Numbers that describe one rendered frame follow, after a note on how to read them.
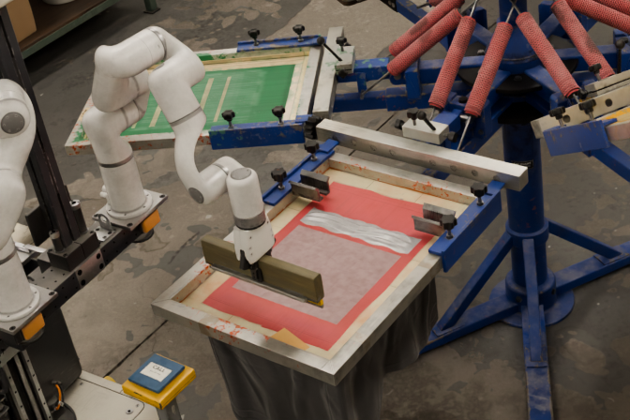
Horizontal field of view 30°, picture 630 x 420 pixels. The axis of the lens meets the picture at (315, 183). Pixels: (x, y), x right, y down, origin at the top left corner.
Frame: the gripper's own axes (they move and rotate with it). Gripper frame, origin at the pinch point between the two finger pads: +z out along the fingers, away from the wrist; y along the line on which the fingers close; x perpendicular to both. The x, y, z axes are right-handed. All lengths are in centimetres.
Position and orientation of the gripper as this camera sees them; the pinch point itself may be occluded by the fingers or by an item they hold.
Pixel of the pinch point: (261, 269)
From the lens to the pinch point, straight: 290.4
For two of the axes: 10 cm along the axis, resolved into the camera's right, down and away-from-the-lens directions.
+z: 1.4, 8.2, 5.5
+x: 8.0, 2.3, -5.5
